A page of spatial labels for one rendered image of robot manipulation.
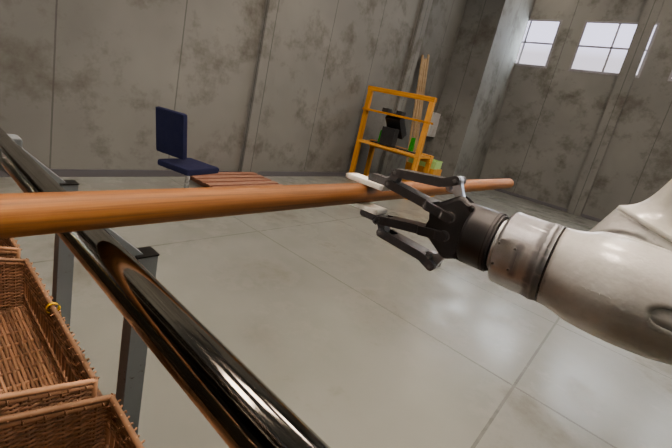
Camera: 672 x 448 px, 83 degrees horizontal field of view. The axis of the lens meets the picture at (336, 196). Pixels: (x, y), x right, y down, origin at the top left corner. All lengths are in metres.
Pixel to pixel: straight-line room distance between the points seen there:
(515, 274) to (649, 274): 0.11
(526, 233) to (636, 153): 10.34
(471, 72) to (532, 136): 2.50
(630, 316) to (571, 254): 0.07
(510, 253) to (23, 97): 4.43
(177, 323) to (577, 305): 0.36
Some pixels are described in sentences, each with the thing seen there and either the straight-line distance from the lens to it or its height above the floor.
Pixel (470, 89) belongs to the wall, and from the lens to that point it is 9.73.
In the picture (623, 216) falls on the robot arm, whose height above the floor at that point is 1.26.
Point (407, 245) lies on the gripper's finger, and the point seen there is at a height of 1.15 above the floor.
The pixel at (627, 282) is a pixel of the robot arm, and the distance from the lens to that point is 0.44.
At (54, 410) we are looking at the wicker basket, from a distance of 0.83.
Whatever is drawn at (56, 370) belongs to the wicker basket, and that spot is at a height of 0.60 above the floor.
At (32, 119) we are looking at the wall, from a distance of 4.63.
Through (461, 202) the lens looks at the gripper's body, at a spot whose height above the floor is 1.23.
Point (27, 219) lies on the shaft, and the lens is 0.32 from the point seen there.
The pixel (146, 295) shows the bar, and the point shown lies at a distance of 0.28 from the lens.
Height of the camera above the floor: 1.32
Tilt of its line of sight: 13 degrees down
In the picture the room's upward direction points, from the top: 13 degrees clockwise
